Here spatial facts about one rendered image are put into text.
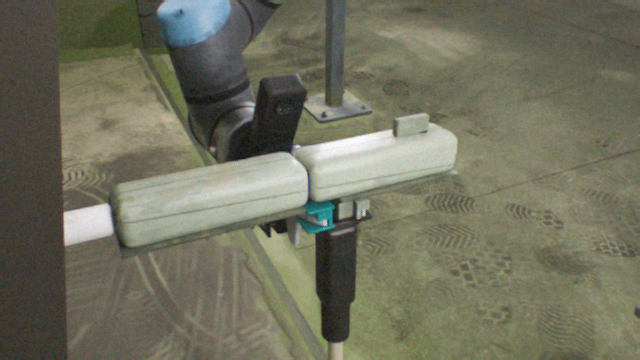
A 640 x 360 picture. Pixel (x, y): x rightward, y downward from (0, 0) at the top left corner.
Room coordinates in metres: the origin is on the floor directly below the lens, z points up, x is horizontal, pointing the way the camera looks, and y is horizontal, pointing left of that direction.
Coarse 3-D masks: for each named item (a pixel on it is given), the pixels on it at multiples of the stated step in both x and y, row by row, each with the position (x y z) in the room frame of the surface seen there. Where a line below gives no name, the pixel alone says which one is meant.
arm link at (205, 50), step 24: (168, 0) 0.69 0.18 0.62; (192, 0) 0.67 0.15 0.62; (216, 0) 0.66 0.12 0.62; (168, 24) 0.64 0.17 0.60; (192, 24) 0.63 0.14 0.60; (216, 24) 0.64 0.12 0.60; (240, 24) 0.70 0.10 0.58; (168, 48) 0.65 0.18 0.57; (192, 48) 0.63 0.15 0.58; (216, 48) 0.64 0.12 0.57; (240, 48) 0.68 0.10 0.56; (192, 72) 0.63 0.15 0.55; (216, 72) 0.63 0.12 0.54; (240, 72) 0.66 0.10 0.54; (192, 96) 0.63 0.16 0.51; (216, 96) 0.63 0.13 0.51
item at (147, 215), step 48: (336, 144) 0.42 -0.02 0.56; (384, 144) 0.42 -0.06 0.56; (432, 144) 0.43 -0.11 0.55; (144, 192) 0.33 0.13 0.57; (192, 192) 0.34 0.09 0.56; (240, 192) 0.35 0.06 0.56; (288, 192) 0.36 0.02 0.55; (336, 192) 0.38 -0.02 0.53; (384, 192) 0.40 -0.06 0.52; (144, 240) 0.31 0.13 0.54; (192, 240) 0.33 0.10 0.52; (336, 240) 0.39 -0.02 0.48; (336, 288) 0.38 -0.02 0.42; (336, 336) 0.38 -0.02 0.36
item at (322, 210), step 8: (312, 200) 0.39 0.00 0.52; (312, 208) 0.38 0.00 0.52; (320, 208) 0.38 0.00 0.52; (328, 208) 0.38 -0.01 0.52; (320, 216) 0.37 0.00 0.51; (328, 216) 0.38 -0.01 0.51; (304, 224) 0.38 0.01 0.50; (312, 224) 0.38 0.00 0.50; (328, 224) 0.38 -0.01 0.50; (312, 232) 0.37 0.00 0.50
